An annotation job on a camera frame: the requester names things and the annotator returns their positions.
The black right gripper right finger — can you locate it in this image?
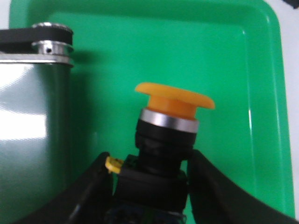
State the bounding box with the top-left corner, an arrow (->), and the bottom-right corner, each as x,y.
187,150 -> 298,224

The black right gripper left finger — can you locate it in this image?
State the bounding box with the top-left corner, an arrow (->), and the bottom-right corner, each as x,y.
15,152 -> 113,224

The yellow mushroom push button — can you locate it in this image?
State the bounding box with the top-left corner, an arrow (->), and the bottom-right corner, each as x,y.
104,83 -> 215,224

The green conveyor belt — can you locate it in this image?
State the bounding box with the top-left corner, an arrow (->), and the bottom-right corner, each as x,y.
0,63 -> 71,224

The green plastic tray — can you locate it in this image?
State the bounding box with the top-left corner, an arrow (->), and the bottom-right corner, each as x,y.
9,0 -> 295,217

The silver conveyor drive pulley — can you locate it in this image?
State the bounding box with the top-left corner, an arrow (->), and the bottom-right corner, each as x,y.
31,22 -> 73,67

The black timing belt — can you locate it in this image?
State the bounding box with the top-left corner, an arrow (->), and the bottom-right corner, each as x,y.
0,27 -> 73,54

